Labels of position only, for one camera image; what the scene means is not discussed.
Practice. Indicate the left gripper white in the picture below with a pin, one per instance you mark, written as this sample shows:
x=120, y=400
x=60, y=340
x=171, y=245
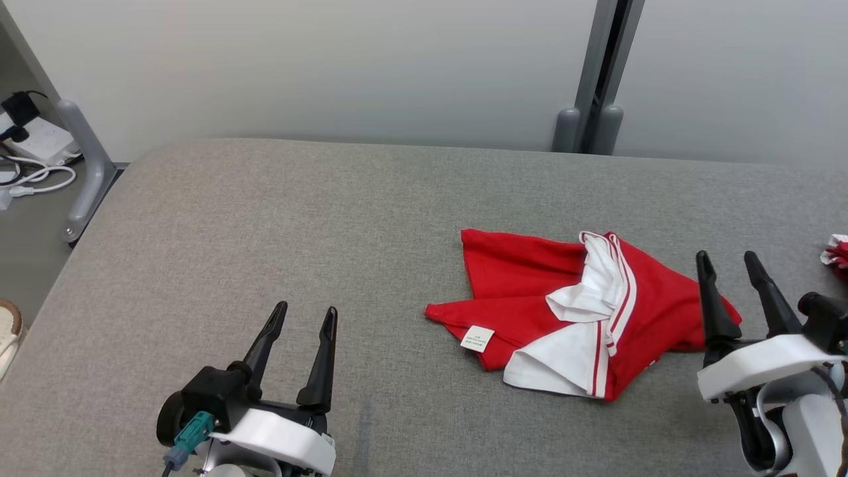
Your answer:
x=285, y=437

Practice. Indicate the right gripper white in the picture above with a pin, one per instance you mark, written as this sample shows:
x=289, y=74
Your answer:
x=762, y=364

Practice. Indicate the red shorts white stripe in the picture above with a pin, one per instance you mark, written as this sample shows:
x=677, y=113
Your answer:
x=838, y=255

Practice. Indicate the red Bulls basketball jersey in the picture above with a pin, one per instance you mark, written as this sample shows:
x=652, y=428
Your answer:
x=517, y=271

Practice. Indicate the grey metal furniture leg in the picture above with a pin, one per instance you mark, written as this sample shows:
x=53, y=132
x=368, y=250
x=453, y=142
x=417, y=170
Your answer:
x=93, y=172

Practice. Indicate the cream laundry basket brown rim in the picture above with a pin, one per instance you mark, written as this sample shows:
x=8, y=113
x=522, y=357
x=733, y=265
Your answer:
x=8, y=338

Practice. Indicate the white power strip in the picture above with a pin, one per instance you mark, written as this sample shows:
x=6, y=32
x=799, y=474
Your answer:
x=46, y=139

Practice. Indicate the black power adapter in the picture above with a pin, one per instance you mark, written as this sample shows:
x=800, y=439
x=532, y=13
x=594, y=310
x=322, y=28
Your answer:
x=20, y=109

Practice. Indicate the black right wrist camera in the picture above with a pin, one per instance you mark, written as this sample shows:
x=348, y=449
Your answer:
x=828, y=321

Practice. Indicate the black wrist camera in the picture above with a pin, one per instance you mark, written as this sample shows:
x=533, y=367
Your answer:
x=828, y=321
x=212, y=397

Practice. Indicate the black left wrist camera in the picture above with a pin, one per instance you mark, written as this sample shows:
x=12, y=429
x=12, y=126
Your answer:
x=212, y=397

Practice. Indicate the grey partition post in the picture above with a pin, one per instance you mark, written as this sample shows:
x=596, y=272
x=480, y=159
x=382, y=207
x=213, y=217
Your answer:
x=586, y=66

